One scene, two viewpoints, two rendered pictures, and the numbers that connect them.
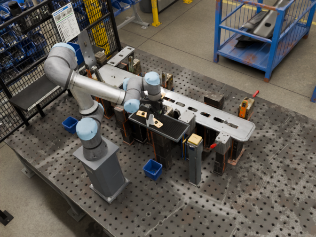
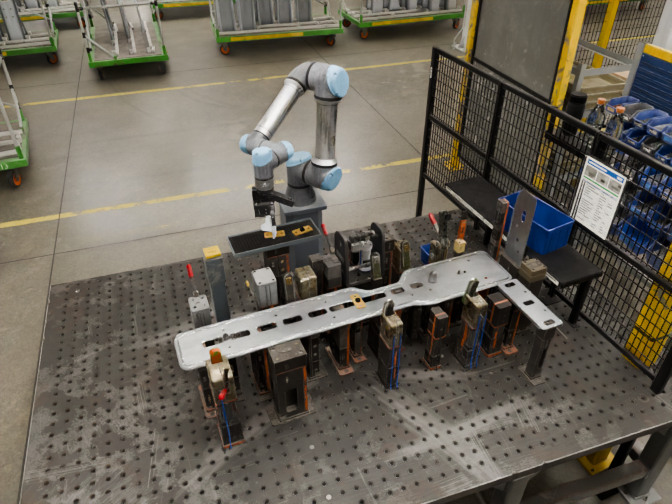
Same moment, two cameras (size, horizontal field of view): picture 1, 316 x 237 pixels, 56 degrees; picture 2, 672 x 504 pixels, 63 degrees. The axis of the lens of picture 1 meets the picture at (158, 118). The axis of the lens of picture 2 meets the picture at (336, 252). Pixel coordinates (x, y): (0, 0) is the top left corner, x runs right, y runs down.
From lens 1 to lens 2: 2.77 m
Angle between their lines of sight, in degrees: 80
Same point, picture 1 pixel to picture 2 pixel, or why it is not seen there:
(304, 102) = not seen: outside the picture
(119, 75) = (461, 280)
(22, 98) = (474, 185)
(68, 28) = (592, 207)
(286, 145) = (148, 483)
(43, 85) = (489, 203)
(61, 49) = (323, 67)
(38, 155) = (406, 227)
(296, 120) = not seen: outside the picture
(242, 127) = (196, 350)
